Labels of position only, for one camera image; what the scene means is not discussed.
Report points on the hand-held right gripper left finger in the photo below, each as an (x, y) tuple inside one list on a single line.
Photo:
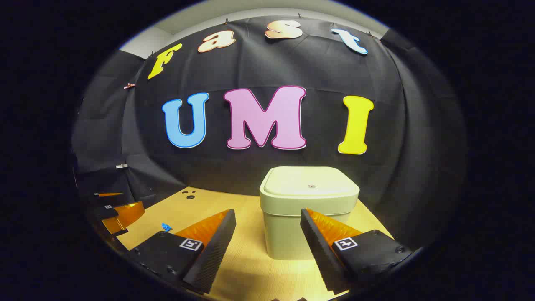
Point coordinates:
[(211, 255)]

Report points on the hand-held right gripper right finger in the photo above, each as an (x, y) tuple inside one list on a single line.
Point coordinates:
[(324, 255)]

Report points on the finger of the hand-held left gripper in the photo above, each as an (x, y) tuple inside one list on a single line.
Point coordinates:
[(125, 215), (104, 184)]

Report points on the blue paper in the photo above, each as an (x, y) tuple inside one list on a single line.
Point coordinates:
[(166, 227)]

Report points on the green desktop garbage bin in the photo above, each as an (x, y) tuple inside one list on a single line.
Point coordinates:
[(284, 209)]

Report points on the black backdrop cloth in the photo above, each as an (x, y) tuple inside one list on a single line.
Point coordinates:
[(317, 75)]

